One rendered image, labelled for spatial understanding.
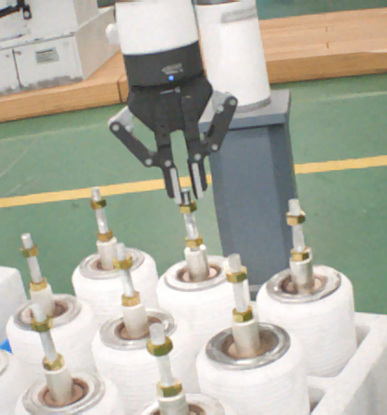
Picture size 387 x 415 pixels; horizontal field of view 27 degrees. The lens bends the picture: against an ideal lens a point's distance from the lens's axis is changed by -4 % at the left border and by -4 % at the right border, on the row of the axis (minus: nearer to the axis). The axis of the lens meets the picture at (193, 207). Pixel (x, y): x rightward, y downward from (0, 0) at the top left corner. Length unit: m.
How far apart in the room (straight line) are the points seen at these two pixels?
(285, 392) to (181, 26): 0.34
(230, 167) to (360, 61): 1.47
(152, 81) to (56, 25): 2.19
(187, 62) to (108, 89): 2.03
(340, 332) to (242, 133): 0.52
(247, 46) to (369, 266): 0.43
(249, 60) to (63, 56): 1.70
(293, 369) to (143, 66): 0.30
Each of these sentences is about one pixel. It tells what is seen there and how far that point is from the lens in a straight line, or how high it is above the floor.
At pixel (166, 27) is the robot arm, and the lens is 0.77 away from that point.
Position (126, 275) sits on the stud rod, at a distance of 0.77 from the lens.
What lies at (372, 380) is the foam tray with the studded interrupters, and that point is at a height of 0.16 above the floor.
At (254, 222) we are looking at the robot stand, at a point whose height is 0.13.
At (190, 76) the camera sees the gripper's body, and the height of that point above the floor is 0.47.
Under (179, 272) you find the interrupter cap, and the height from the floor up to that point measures 0.25.
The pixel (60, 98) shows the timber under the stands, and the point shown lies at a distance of 2.86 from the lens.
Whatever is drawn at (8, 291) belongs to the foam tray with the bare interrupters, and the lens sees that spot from 1.17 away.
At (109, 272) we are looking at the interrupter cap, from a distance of 0.92.
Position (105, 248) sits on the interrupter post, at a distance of 0.93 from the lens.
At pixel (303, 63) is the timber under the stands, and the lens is 2.70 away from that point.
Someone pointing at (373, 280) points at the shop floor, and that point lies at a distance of 1.36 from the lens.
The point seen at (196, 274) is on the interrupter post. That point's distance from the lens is 0.87.
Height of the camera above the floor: 0.63
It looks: 21 degrees down
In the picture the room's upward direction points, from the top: 10 degrees counter-clockwise
